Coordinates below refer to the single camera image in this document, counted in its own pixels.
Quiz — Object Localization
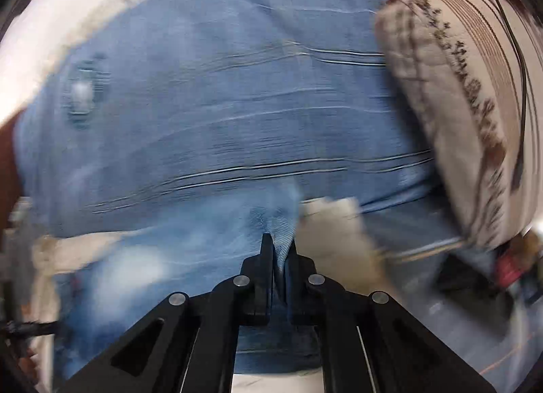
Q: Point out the beige patterned pillow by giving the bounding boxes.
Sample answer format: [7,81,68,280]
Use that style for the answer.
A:
[375,0,542,249]

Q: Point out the blue plaid bed sheet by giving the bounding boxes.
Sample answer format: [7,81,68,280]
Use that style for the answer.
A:
[15,0,435,237]

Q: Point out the red small box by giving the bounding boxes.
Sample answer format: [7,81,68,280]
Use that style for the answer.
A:
[495,252,525,289]

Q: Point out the blue denim jeans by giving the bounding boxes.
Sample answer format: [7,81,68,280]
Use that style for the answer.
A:
[53,182,542,392]

